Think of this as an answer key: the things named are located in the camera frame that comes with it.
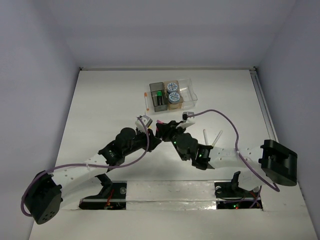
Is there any black green highlighter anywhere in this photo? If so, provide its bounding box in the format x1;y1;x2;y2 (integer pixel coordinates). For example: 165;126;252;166
156;90;164;106

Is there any blue-lidded round jar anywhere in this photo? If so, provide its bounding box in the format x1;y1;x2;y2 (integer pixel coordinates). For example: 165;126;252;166
165;82;179;95
167;92;181;104

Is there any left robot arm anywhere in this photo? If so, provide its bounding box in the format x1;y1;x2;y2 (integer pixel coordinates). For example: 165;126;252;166
20;127;161;225

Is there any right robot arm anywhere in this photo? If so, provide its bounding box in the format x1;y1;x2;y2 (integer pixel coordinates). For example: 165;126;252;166
156;120;298;196

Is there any orange-capped white marker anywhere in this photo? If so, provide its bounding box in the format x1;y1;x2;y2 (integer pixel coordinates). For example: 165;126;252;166
144;92;150;112

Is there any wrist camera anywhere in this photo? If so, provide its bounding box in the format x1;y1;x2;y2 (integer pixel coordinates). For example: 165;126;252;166
176;111;195;129
135;115;153;132

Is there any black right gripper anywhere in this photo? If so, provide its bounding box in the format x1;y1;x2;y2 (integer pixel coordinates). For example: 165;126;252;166
155;122;186;150

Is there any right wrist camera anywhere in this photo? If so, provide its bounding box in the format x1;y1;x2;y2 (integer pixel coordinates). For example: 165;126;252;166
176;111;195;129

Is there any pale yellow white marker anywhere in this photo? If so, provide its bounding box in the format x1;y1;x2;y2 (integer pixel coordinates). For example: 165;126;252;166
211;130;223;147

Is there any peach-capped white marker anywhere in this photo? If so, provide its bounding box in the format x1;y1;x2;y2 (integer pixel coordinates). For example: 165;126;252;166
202;129;209;146

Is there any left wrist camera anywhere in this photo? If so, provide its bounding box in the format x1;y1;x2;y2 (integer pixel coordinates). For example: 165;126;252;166
135;115;153;132

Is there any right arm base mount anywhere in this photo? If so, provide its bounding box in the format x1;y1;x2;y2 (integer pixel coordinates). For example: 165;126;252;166
214;181;263;210

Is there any smoky grey plastic bin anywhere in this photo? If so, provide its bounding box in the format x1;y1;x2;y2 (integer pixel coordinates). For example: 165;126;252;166
149;82;168;113

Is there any clear plastic bin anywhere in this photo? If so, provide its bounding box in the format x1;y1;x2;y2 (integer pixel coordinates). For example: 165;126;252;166
178;78;198;109

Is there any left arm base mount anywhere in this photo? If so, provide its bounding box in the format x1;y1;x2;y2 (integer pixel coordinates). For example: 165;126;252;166
78;182;127;210

